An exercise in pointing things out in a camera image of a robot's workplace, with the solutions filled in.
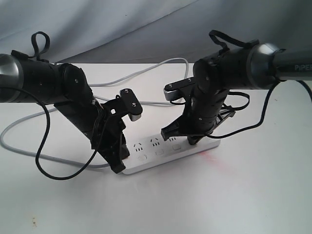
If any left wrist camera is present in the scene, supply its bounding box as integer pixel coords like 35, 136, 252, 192
119, 88, 143, 122

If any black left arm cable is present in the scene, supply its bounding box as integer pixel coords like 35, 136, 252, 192
21, 31, 115, 180

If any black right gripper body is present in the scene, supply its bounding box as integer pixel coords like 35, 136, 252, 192
180, 87, 229, 136

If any grey power cord with plug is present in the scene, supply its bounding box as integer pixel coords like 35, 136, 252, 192
0, 57, 190, 169

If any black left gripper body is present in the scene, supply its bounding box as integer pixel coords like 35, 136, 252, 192
90, 96, 127, 151

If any white five-outlet power strip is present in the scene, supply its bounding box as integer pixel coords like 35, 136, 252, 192
121, 134, 221, 175

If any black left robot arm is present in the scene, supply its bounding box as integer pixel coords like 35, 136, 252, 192
0, 54, 142, 174

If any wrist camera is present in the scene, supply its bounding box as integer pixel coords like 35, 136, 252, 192
119, 88, 143, 122
163, 77, 195, 101

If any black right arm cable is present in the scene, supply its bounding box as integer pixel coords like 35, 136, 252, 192
170, 30, 312, 139

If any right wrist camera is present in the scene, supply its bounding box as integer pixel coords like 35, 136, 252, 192
163, 77, 195, 101

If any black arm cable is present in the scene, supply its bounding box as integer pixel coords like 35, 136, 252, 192
21, 31, 115, 180
170, 30, 312, 139

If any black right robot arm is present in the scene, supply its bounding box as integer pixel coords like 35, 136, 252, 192
161, 43, 312, 145

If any grey backdrop cloth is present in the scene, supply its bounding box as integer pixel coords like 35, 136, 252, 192
0, 0, 312, 63

